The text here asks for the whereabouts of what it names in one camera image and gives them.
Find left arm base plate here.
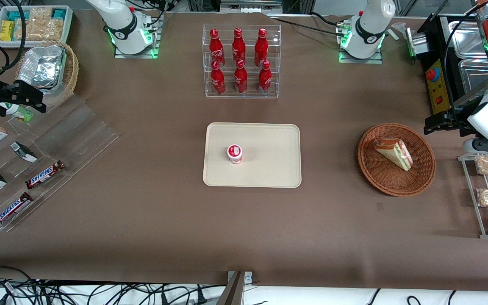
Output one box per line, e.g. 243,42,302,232
338,49,383,65

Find brown snickers bar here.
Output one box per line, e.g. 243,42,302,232
25,160,65,189
0,192,34,229

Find triangle sandwich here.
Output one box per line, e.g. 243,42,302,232
373,138,414,172

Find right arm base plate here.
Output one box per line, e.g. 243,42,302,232
114,13,164,59

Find silver foil tray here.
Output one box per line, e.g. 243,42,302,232
17,44,67,89

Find round brown wicker basket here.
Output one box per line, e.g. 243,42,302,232
358,123,436,197

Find yellow snack packet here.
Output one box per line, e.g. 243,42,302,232
0,20,16,42

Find black food warmer machine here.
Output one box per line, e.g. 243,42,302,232
416,13,488,127

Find tangled black floor cables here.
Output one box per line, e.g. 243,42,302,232
0,266,227,305

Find black table cable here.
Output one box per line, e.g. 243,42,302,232
269,12,351,35

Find clear acrylic stepped display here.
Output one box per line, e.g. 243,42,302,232
0,94,119,233

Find red cola bottle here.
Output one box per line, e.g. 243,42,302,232
258,60,272,95
210,61,226,95
234,59,248,94
209,29,225,68
254,28,269,67
232,28,247,64

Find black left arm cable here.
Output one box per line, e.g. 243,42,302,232
443,0,488,123

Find steel warmer pan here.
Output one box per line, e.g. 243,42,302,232
458,59,488,96
448,20,488,60

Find silver wire rack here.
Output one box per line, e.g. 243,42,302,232
458,152,488,239

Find clear cracker pack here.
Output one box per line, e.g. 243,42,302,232
37,18,64,41
29,7,54,22
14,19,41,42

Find red white yogurt cup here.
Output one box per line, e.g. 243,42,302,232
227,144,243,164

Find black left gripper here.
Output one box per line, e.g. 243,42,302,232
424,106,480,137

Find clear acrylic bottle rack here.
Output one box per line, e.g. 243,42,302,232
202,24,282,99

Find beige plastic tray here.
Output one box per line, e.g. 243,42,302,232
203,122,302,188

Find green white small bottle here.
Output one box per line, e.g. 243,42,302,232
0,102,33,122

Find white plastic bin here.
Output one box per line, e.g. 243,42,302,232
0,6,74,48

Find dark metal post bracket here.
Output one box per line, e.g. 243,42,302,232
219,271,253,305

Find light wicker basket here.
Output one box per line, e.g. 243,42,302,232
15,41,79,108

